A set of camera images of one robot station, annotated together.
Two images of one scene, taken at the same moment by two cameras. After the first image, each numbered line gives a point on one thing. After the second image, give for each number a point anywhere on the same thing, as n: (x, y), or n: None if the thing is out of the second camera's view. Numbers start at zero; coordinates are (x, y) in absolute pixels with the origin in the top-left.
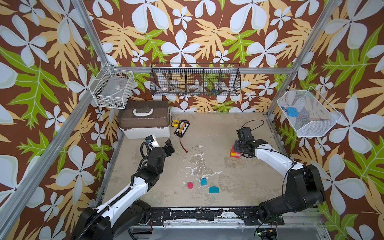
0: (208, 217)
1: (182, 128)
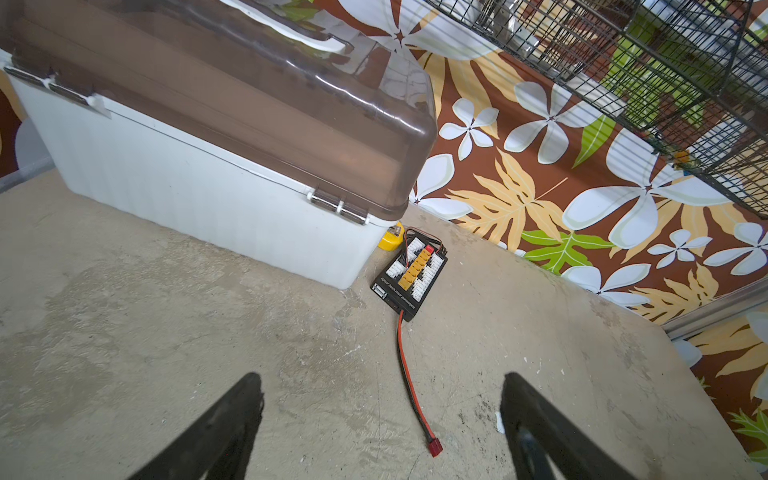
0: None
1: (409, 280)
